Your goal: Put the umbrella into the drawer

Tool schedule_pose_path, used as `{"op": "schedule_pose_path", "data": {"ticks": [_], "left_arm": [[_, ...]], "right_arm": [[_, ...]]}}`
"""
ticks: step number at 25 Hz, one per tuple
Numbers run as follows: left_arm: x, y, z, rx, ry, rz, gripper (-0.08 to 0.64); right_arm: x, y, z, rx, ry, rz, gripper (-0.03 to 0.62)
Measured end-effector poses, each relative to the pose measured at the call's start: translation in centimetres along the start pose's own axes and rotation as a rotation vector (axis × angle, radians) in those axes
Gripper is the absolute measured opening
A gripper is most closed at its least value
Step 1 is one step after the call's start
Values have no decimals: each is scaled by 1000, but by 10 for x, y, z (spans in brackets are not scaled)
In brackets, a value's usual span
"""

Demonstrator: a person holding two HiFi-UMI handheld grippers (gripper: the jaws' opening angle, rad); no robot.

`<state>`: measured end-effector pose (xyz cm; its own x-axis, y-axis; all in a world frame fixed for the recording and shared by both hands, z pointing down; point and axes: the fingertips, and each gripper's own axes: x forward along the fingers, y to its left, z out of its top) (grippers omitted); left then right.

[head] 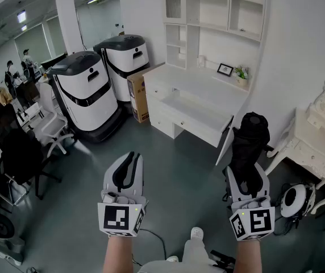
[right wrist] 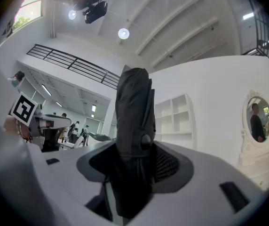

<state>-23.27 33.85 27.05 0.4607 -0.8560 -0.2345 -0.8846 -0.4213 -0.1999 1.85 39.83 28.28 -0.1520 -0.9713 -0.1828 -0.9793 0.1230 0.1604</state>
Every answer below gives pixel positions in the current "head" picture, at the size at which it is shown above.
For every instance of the black umbrella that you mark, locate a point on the black umbrella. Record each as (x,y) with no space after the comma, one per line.
(250,141)

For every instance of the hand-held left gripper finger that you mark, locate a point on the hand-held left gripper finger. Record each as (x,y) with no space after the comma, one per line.
(110,178)
(139,178)

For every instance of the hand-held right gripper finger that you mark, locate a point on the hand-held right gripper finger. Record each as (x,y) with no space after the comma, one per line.
(264,185)
(233,186)

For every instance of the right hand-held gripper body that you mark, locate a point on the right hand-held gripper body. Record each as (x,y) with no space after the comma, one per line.
(260,220)

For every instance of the white ornate chair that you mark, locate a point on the white ornate chair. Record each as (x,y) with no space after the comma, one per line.
(313,149)

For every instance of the black office chair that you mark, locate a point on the black office chair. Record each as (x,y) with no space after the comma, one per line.
(17,152)

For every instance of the brown cardboard box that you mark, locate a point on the brown cardboard box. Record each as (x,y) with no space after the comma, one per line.
(138,95)

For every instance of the person's grey trousers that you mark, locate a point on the person's grey trousers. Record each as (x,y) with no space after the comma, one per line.
(193,257)

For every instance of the black picture frame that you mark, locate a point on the black picture frame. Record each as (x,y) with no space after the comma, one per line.
(225,69)

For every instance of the white office chair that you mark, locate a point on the white office chair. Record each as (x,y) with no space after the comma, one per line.
(47,107)

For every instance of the white desk with hutch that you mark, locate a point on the white desk with hutch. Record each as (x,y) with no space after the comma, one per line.
(192,38)

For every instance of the potted flower plant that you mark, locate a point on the potted flower plant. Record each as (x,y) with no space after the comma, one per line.
(241,77)

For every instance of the black floor stand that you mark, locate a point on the black floor stand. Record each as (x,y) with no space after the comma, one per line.
(222,258)

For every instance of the white desk drawer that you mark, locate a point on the white desk drawer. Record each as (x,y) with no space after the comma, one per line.
(196,112)

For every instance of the white and black service robot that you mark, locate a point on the white and black service robot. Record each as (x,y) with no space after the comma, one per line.
(88,101)
(125,58)

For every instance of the person's left forearm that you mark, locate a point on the person's left forearm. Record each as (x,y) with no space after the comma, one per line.
(118,254)

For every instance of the round white and black device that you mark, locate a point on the round white and black device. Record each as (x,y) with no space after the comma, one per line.
(293,199)

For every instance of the clear glass jar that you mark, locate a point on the clear glass jar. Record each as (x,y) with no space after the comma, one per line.
(201,61)

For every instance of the person's white clog shoe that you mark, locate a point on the person's white clog shoe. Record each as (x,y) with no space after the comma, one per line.
(172,258)
(197,233)

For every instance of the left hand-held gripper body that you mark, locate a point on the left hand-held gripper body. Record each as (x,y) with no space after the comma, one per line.
(117,218)

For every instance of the white work table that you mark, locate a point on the white work table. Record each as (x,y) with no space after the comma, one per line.
(31,112)

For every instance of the person's right forearm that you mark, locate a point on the person's right forearm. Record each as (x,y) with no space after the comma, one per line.
(247,256)

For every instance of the ceiling light panel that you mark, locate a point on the ceiling light panel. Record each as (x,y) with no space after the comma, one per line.
(21,16)
(24,28)
(94,0)

